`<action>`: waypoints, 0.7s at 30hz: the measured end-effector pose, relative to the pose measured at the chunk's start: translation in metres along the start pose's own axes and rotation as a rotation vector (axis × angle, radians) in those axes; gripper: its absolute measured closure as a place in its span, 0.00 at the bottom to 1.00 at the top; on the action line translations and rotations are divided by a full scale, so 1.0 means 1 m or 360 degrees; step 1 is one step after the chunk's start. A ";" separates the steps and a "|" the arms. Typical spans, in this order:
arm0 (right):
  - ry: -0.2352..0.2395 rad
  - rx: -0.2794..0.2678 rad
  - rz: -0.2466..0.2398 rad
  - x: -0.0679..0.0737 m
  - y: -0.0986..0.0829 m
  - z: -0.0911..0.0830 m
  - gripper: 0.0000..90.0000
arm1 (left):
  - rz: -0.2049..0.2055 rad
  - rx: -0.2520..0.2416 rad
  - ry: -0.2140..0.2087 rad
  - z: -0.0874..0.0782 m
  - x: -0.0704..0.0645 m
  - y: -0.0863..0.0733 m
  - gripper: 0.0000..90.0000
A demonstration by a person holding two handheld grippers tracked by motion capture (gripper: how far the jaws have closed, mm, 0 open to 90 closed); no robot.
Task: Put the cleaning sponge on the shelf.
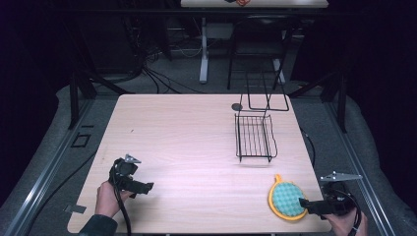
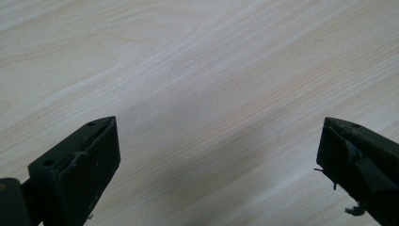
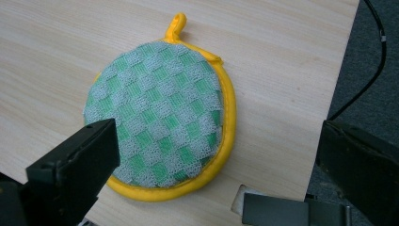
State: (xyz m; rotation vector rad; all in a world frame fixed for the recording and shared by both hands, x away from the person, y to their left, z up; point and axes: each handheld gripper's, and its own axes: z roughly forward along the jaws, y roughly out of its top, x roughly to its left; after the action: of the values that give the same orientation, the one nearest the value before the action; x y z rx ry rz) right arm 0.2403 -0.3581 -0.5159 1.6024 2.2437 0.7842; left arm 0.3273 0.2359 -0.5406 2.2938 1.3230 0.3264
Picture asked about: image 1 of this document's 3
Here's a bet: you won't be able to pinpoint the person's right hand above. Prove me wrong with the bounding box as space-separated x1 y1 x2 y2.
320 207 370 236

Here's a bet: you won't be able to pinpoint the black metal stand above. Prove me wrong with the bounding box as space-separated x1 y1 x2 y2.
287 62 349 134
67 19 136 131

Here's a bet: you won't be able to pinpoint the black tape square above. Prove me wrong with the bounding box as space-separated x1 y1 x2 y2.
70 133 92 148

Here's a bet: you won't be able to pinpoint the round green yellow sponge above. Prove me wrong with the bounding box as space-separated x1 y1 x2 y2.
268 173 310 221

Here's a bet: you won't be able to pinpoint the grey tape piece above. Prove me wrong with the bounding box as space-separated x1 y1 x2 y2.
64 204 88 214

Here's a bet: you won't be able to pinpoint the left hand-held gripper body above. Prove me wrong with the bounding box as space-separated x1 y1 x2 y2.
108 153 143 195

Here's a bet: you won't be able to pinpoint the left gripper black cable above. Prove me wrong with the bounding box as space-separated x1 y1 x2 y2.
111 165 133 236

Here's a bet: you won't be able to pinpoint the white desk with legs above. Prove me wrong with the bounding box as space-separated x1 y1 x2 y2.
180 0 329 85

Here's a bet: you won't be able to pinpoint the black wire rack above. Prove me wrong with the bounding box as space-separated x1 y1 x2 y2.
233 71 291 163

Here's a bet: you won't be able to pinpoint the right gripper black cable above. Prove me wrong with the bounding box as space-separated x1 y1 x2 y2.
338 189 363 236

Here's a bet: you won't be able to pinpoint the black chair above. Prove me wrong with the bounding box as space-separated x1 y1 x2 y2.
226 14 297 91

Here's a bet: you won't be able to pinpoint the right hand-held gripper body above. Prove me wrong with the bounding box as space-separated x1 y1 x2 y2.
319 170 364 217

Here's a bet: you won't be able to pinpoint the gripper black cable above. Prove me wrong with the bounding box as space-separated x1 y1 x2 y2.
338 189 363 236
111 165 133 236

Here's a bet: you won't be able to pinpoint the black floor cable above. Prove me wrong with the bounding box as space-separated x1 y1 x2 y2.
299 127 317 169
32 148 99 232

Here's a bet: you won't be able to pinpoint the person's left hand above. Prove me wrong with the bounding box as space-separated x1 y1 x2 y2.
94 180 133 219

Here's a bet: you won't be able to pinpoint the bundle of floor cables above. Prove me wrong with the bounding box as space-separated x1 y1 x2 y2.
94 19 208 96

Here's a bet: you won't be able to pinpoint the aluminium rail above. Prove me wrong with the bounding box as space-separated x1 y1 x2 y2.
323 97 396 236
3 97 94 236

